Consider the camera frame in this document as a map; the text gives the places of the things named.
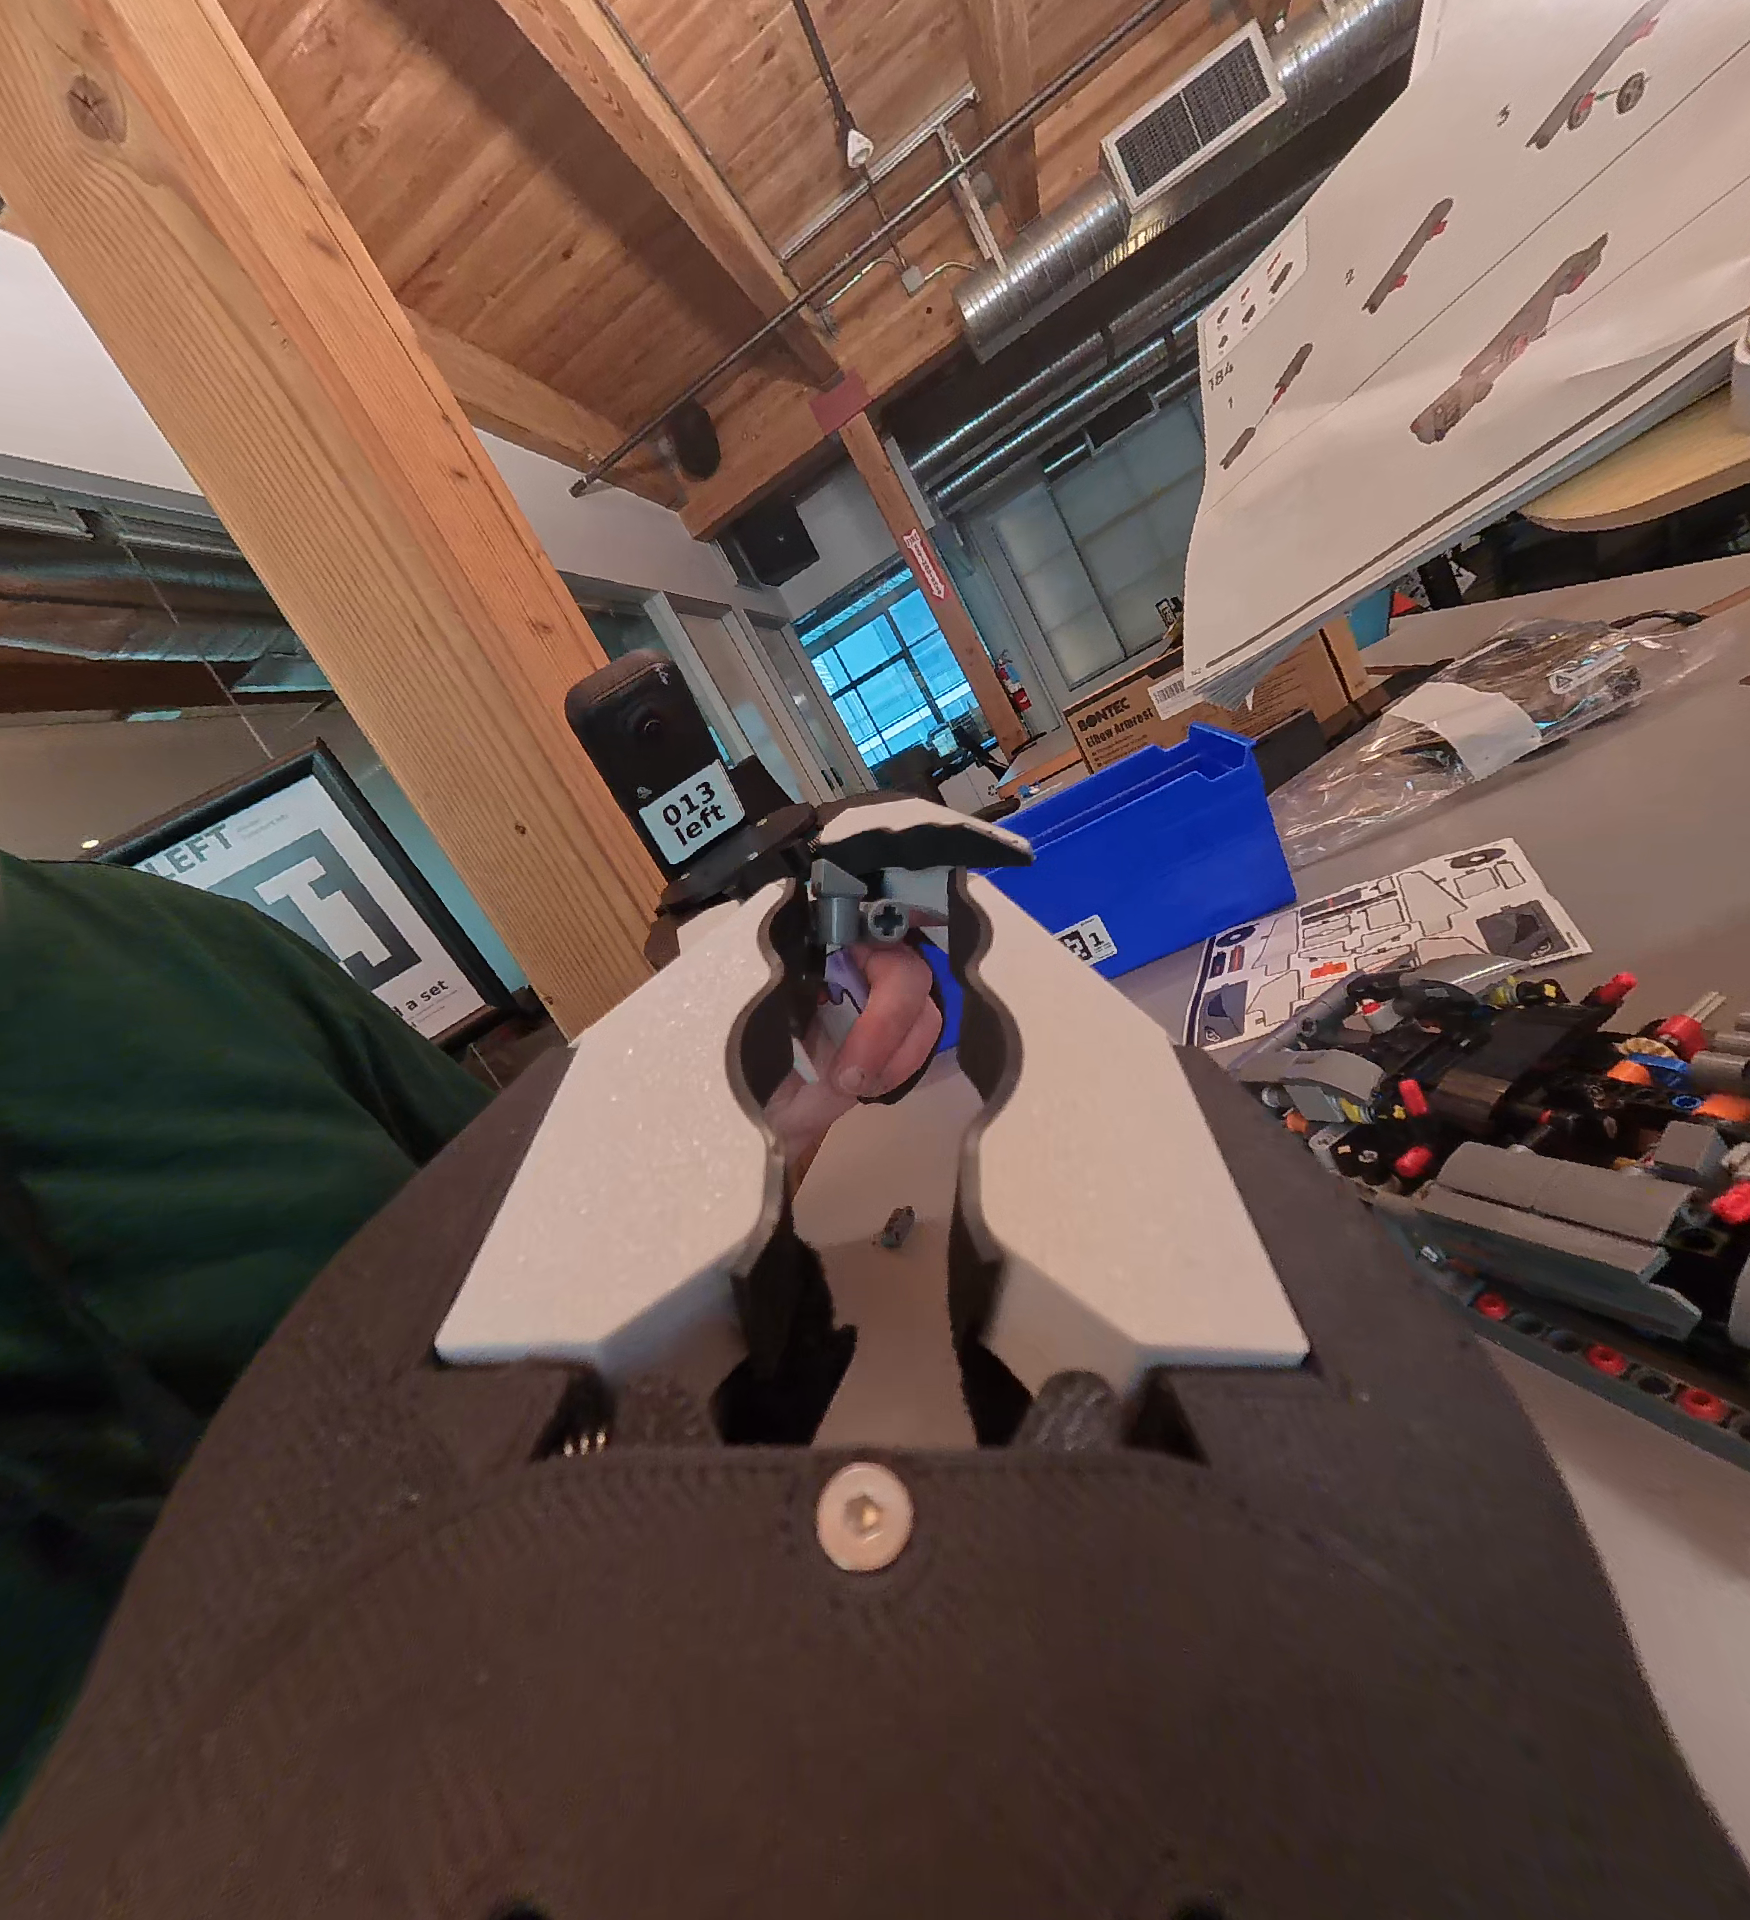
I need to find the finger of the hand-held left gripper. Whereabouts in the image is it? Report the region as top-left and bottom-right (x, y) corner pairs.
(813, 798), (1036, 909)

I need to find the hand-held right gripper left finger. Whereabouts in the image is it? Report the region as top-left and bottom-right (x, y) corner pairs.
(432, 874), (805, 1435)

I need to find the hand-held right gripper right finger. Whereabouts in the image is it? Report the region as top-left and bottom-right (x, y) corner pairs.
(954, 870), (1315, 1435)

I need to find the grey panel with black connector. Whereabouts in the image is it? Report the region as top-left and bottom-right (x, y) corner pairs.
(813, 874), (919, 951)

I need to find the blue bin with square tag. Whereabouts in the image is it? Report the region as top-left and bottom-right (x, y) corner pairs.
(996, 725), (1297, 976)

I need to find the toy car model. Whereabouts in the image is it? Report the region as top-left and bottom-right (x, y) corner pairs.
(1219, 967), (1750, 1478)

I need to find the person's left hand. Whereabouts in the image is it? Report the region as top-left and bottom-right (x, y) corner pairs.
(763, 946), (948, 1191)

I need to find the cardboard box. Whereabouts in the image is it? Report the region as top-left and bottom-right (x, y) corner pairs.
(1062, 621), (1393, 783)

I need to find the black framed floor sign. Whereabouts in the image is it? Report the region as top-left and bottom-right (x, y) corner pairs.
(102, 743), (517, 1053)

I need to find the sticker sheet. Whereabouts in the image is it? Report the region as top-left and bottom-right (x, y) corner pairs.
(1187, 837), (1593, 1047)

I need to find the black ceiling pipe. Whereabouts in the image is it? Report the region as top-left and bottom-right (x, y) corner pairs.
(567, 0), (1178, 496)

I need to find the clear bag with paper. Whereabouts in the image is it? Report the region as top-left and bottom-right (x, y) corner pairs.
(1272, 607), (1731, 864)

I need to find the instruction booklet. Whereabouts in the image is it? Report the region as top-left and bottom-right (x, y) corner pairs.
(1181, 0), (1750, 709)

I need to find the tan background table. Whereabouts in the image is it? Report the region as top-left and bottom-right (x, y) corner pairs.
(1521, 428), (1750, 534)

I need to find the black wall speaker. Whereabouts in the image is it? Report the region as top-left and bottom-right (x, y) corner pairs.
(732, 502), (820, 588)

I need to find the wooden post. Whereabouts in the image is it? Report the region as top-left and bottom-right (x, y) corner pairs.
(0, 0), (668, 1037)

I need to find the silver ventilation duct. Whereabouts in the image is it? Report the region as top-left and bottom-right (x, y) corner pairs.
(958, 0), (1424, 361)

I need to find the wall air vent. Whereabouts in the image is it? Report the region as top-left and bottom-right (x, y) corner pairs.
(1101, 22), (1288, 211)

